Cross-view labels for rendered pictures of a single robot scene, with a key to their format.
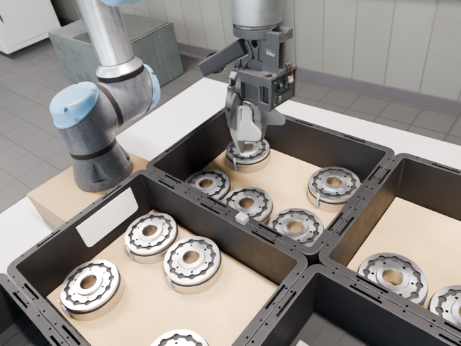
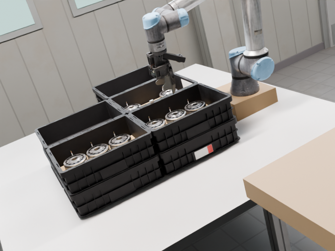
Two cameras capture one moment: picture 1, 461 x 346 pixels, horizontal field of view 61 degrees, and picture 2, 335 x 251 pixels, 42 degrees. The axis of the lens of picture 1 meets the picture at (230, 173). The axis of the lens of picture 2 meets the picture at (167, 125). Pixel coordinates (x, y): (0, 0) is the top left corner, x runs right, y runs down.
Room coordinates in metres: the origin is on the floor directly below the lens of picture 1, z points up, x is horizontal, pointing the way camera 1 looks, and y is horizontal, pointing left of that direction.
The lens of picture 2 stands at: (1.25, -1.78, 1.67)
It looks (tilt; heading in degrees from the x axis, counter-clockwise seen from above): 24 degrees down; 114
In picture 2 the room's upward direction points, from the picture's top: 16 degrees counter-clockwise
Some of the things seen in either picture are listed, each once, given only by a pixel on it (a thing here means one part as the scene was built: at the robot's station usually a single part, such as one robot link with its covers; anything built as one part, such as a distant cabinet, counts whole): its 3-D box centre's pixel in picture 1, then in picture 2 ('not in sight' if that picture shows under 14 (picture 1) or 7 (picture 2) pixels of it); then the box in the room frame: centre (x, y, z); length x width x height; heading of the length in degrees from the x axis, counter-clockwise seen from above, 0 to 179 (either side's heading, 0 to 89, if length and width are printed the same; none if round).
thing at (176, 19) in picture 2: not in sight; (173, 19); (0.64, -0.01, 1.29); 0.11 x 0.11 x 0.08; 41
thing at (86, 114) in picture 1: (84, 116); (242, 60); (0.83, 0.32, 0.96); 0.13 x 0.12 x 0.14; 131
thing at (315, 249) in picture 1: (265, 163); (178, 107); (0.59, -0.07, 0.92); 0.40 x 0.30 x 0.02; 43
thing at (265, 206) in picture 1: (246, 204); (175, 114); (0.54, -0.02, 0.86); 0.10 x 0.10 x 0.01
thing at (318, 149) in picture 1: (267, 182); (181, 117); (0.59, -0.07, 0.87); 0.40 x 0.30 x 0.11; 43
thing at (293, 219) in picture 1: (295, 226); (154, 123); (0.46, -0.10, 0.86); 0.05 x 0.05 x 0.01
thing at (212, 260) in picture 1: (191, 259); not in sight; (0.43, 0.09, 0.86); 0.10 x 0.10 x 0.01
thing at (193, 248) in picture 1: (191, 257); not in sight; (0.43, 0.09, 0.86); 0.05 x 0.05 x 0.01
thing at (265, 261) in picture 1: (158, 286); (154, 101); (0.38, 0.15, 0.87); 0.40 x 0.30 x 0.11; 43
